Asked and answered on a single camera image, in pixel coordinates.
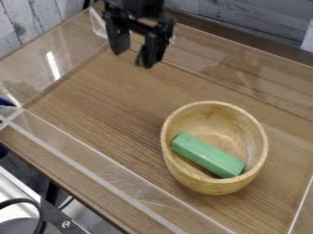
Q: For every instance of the black metal bracket with screw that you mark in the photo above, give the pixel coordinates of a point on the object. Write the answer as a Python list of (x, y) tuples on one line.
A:
[(57, 222)]

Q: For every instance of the clear acrylic corner bracket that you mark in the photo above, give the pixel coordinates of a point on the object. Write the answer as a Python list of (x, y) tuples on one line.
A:
[(100, 28)]

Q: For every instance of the green rectangular block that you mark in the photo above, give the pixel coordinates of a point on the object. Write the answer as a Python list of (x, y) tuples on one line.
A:
[(211, 157)]

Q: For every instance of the brown wooden bowl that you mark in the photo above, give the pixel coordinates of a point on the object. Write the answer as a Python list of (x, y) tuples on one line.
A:
[(231, 129)]

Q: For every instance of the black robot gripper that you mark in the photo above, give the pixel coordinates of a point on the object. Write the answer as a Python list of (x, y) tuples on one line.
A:
[(143, 16)]

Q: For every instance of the clear acrylic tray walls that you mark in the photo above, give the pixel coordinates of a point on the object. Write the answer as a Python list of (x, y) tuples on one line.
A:
[(88, 115)]

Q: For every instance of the black table leg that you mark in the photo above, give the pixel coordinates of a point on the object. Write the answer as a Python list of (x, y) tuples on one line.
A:
[(53, 193)]

